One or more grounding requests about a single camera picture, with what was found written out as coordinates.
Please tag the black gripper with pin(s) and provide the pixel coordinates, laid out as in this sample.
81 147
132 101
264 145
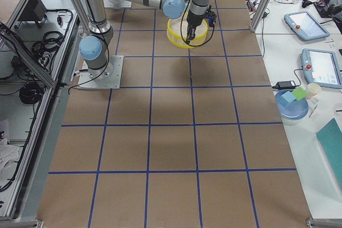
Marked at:
194 20

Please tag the black power adapter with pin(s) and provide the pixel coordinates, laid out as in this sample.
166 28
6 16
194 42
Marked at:
281 85

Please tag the blue teach pendant far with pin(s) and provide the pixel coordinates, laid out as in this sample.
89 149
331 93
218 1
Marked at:
305 26

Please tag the blue teach pendant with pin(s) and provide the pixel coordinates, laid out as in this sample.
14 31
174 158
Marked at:
321 67
305 26

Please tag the blue foam block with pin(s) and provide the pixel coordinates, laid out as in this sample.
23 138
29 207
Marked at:
287 97

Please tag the green foam block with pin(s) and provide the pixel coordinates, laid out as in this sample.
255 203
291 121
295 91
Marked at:
299 93

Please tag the blue plate with blocks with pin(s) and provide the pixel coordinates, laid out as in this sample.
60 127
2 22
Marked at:
294 110

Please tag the beige paper cup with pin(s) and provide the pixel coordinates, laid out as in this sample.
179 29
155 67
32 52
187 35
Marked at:
312 90

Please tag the blue teach pendant near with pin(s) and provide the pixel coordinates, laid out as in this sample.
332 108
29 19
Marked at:
321 67

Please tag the teal book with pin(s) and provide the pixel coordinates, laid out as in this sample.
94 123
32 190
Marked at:
330 139

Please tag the white crumpled cloth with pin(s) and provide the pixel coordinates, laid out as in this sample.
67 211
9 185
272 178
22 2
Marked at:
9 152

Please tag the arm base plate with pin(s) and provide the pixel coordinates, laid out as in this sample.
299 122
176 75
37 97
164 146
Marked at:
103 79

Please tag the aluminium frame post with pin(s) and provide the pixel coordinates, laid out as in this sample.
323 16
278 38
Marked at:
263 1

